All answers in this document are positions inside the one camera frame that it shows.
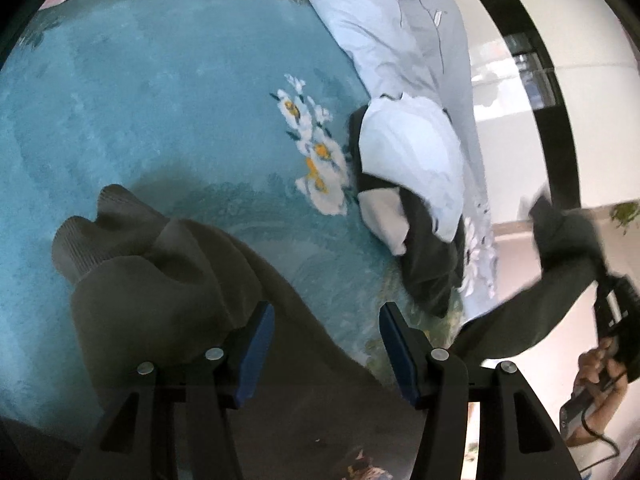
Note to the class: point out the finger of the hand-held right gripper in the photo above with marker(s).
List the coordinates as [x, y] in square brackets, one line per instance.
[602, 307]

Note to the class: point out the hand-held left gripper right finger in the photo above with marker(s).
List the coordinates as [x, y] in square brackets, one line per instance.
[400, 355]

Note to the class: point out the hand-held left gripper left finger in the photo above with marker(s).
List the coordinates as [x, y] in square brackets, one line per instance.
[254, 355]

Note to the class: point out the olive grey sweater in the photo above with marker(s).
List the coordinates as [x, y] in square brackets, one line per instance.
[165, 285]

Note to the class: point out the person's right hand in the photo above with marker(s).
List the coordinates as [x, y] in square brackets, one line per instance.
[592, 365]

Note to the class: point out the green plant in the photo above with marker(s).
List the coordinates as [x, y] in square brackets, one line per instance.
[626, 216]

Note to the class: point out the black and white garment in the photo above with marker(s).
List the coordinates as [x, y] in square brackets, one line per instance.
[410, 160]

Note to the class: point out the teal floral bed sheet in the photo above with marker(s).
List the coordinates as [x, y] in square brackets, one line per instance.
[150, 110]

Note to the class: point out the light blue floral quilt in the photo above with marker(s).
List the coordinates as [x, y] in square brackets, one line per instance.
[395, 25]

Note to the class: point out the black door frame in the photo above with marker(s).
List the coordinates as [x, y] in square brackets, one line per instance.
[550, 110]

